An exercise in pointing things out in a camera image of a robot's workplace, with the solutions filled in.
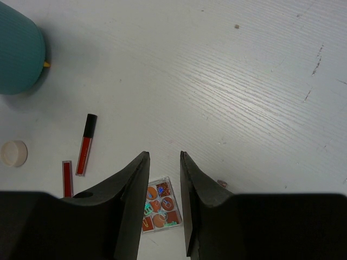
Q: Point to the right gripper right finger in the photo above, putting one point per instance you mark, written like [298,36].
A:
[221,225]

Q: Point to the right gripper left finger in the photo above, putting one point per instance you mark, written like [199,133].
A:
[102,222]

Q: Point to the red lip gloss right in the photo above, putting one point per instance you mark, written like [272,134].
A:
[222,183]

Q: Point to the red lip gloss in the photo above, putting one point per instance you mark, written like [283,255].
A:
[88,135]
[67,179]
[222,183]

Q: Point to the eyeshadow palette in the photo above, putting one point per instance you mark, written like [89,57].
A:
[161,211]

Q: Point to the red lip gloss lower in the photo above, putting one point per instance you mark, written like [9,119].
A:
[67,179]

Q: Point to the red lip gloss upper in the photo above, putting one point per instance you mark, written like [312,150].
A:
[88,135]

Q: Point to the round beige compact jar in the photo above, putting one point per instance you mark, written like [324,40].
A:
[14,153]

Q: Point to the teal round organizer container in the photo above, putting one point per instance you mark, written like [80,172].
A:
[23,52]

